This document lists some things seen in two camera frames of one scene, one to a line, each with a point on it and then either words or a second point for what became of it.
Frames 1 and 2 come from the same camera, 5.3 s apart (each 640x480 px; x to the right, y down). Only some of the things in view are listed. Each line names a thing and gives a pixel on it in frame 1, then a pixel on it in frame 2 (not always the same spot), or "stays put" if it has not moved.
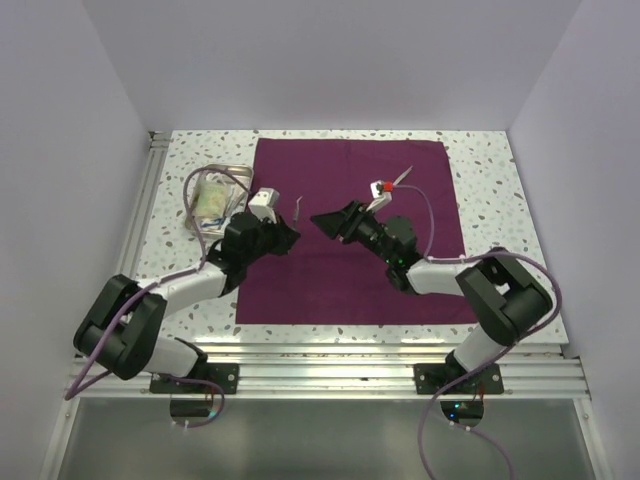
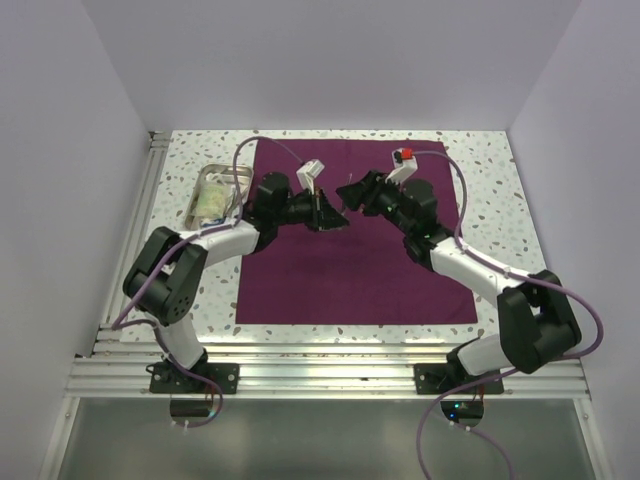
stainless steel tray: (218, 192) stays put
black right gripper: (343, 223) -> (367, 193)
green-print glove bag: (212, 198) stays put
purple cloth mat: (320, 279) stays put
